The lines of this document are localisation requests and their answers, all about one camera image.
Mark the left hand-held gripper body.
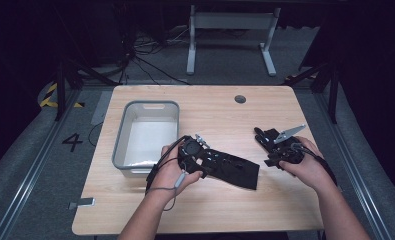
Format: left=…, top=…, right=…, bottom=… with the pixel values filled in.
left=178, top=134, right=210, bottom=175

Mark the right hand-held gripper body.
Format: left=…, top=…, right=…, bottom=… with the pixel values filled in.
left=264, top=124, right=308, bottom=168

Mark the black cloth garment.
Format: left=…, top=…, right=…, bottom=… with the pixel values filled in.
left=198, top=148, right=261, bottom=191

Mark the grey plastic bin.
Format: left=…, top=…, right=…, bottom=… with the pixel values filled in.
left=111, top=100, right=181, bottom=179

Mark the person's right hand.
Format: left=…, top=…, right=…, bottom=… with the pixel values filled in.
left=278, top=135, right=335, bottom=195

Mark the person's left hand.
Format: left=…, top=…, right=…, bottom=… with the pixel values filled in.
left=148, top=143, right=205, bottom=201

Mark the black metal stand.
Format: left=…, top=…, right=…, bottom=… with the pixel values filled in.
left=283, top=62, right=340, bottom=125
left=53, top=59, right=119, bottom=122

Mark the grey floor tape strip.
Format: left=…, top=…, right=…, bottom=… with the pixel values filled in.
left=90, top=90, right=114, bottom=126

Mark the grey tape piece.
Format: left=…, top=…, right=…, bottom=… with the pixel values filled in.
left=68, top=197, right=96, bottom=211

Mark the yellow black hazard tape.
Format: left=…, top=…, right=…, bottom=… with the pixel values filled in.
left=39, top=82, right=85, bottom=109

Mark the grey wrist lanyard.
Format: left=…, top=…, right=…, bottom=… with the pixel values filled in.
left=145, top=170, right=188, bottom=212

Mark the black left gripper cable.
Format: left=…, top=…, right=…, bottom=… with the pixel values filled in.
left=145, top=134, right=190, bottom=194

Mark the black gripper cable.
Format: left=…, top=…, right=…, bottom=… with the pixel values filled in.
left=293, top=143, right=338, bottom=187
left=145, top=134, right=190, bottom=194

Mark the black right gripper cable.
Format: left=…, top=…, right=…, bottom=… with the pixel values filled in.
left=293, top=143, right=338, bottom=187

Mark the metal floor rail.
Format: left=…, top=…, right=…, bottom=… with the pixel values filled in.
left=313, top=93, right=393, bottom=240
left=0, top=89, right=82, bottom=240

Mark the thin black floor cable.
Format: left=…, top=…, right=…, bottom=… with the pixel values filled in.
left=87, top=121, right=105, bottom=148

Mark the bundle of floor cables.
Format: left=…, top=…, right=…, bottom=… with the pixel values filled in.
left=118, top=26, right=191, bottom=86

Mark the white metal desk frame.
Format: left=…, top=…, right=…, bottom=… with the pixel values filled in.
left=186, top=4, right=282, bottom=77

